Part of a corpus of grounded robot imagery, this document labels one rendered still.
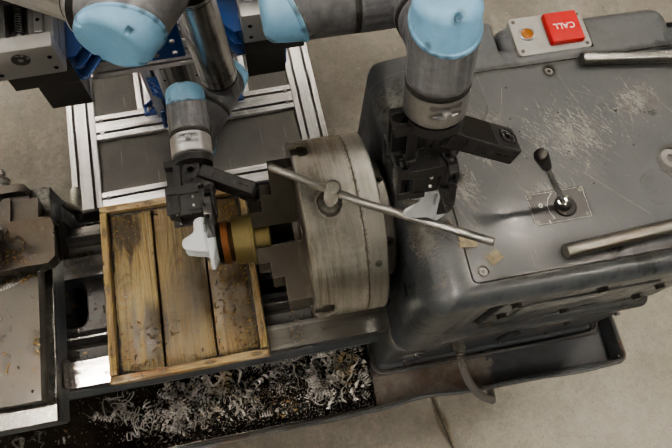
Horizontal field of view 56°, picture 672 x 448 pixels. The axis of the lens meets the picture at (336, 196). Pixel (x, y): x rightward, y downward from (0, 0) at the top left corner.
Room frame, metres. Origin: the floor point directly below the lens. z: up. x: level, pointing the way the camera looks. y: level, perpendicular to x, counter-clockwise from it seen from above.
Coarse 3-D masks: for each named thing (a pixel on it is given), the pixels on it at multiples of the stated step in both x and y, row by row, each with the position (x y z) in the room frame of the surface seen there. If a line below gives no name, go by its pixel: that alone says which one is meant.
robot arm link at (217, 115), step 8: (208, 104) 0.62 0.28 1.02; (216, 104) 0.62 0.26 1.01; (208, 112) 0.60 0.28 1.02; (216, 112) 0.61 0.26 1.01; (224, 112) 0.61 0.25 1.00; (216, 120) 0.59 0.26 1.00; (224, 120) 0.60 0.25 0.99; (216, 128) 0.58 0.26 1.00; (216, 136) 0.57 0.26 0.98; (216, 144) 0.56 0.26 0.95
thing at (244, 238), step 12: (240, 216) 0.36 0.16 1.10; (216, 228) 0.33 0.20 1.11; (228, 228) 0.33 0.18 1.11; (240, 228) 0.33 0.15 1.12; (252, 228) 0.33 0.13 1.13; (264, 228) 0.34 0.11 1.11; (216, 240) 0.31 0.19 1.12; (228, 240) 0.31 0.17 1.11; (240, 240) 0.31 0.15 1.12; (252, 240) 0.31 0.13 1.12; (264, 240) 0.32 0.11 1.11; (228, 252) 0.29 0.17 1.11; (240, 252) 0.29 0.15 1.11; (252, 252) 0.30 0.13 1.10
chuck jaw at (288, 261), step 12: (264, 252) 0.30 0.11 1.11; (276, 252) 0.30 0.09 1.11; (288, 252) 0.31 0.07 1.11; (300, 252) 0.31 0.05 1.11; (264, 264) 0.28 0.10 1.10; (276, 264) 0.28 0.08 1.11; (288, 264) 0.28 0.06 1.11; (300, 264) 0.29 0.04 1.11; (276, 276) 0.26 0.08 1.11; (288, 276) 0.26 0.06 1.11; (300, 276) 0.27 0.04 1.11; (288, 288) 0.24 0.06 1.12; (300, 288) 0.24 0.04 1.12; (300, 300) 0.23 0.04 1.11; (312, 300) 0.23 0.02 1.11
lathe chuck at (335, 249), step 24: (288, 144) 0.47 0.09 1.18; (312, 144) 0.47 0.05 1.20; (336, 144) 0.47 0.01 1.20; (312, 168) 0.41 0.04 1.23; (336, 168) 0.42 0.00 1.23; (312, 192) 0.37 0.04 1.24; (312, 216) 0.33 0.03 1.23; (336, 216) 0.34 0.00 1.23; (360, 216) 0.34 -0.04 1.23; (312, 240) 0.30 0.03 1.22; (336, 240) 0.30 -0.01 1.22; (360, 240) 0.31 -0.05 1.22; (312, 264) 0.26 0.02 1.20; (336, 264) 0.27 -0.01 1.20; (360, 264) 0.28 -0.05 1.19; (312, 288) 0.24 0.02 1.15; (336, 288) 0.24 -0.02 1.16; (360, 288) 0.25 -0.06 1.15; (312, 312) 0.23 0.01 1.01; (336, 312) 0.22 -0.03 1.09
